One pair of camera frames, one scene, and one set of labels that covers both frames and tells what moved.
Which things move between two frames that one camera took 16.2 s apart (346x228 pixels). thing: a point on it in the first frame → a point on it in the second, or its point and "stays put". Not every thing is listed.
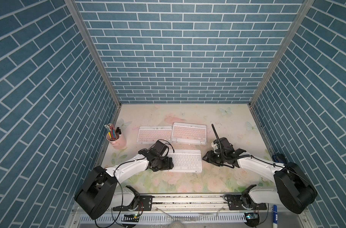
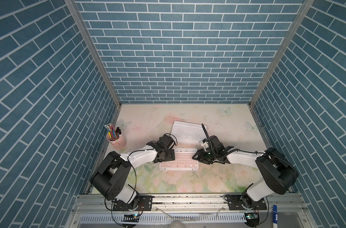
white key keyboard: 186,160 → 187,132
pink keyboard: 150,134 → 183,161
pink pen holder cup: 119,142 stays put
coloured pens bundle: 113,134 stays put
